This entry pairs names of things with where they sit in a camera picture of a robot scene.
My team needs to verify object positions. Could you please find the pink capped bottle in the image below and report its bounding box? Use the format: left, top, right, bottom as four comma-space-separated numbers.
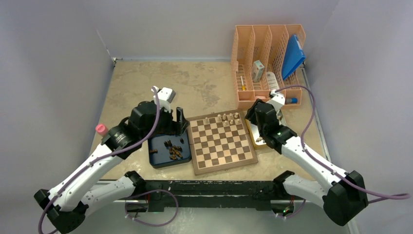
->
95, 124, 109, 137

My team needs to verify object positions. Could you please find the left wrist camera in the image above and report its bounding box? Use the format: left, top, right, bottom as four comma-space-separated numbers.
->
151, 86, 176, 113

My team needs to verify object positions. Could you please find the yellow rimmed metal tray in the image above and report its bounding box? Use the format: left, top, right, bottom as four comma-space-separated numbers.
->
245, 110, 286, 150

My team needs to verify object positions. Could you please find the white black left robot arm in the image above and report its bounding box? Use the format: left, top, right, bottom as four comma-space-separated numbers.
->
34, 101, 189, 234

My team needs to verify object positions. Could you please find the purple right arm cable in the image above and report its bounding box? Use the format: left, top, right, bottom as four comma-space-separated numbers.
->
274, 85, 411, 205

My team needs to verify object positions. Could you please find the wooden chess board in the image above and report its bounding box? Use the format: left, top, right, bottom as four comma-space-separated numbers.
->
187, 109, 258, 176

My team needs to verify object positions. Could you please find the white labelled bottle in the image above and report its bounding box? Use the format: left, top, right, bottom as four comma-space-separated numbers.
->
266, 71, 280, 90

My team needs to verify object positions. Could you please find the blue folder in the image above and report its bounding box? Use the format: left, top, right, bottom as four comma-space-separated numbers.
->
282, 34, 306, 80

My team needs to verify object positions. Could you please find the blue grey small cylinder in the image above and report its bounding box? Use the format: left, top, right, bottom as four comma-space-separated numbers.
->
285, 98, 298, 104

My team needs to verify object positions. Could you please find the orange plastic file organizer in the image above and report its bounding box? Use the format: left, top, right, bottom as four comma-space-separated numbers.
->
230, 24, 306, 110

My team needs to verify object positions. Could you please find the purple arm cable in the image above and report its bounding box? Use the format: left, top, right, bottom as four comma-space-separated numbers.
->
38, 86, 161, 234
274, 85, 411, 205

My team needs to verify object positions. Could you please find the white green small box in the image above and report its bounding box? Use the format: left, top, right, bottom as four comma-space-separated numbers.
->
251, 60, 265, 82

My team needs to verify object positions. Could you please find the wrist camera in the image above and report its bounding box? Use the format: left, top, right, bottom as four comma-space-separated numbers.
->
267, 90, 285, 111
151, 86, 176, 113

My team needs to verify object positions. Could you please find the dark chess pieces pile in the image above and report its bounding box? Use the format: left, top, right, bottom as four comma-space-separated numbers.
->
164, 140, 183, 160

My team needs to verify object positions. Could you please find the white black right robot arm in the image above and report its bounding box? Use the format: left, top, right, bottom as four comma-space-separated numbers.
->
245, 99, 369, 226

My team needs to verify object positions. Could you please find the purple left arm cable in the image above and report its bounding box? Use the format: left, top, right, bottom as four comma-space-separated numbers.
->
38, 86, 161, 234

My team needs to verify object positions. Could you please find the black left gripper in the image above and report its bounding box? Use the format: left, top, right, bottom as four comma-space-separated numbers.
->
141, 102, 188, 141

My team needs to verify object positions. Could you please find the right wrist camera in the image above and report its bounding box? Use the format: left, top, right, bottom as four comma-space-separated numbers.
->
267, 90, 285, 111

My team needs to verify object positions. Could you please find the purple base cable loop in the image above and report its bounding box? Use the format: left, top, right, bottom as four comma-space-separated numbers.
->
124, 187, 180, 227

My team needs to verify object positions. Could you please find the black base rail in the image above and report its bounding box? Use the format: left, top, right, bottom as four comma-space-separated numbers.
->
125, 180, 302, 212

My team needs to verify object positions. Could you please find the orange white pen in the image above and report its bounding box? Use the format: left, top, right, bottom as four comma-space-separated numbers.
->
240, 76, 246, 91

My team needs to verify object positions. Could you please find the dark blue plastic tray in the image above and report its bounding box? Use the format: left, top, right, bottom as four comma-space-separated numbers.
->
148, 131, 192, 169

